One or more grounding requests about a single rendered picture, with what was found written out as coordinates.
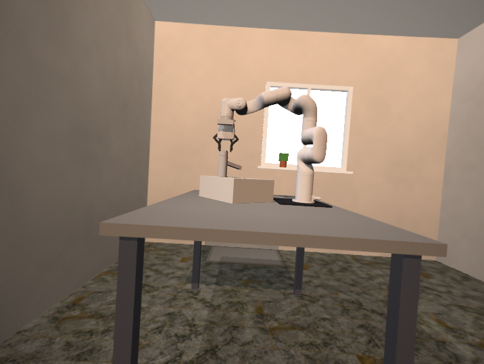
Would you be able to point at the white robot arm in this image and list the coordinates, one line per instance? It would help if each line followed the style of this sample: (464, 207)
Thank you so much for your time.
(310, 133)

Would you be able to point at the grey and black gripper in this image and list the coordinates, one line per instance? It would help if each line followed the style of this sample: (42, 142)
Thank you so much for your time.
(226, 132)

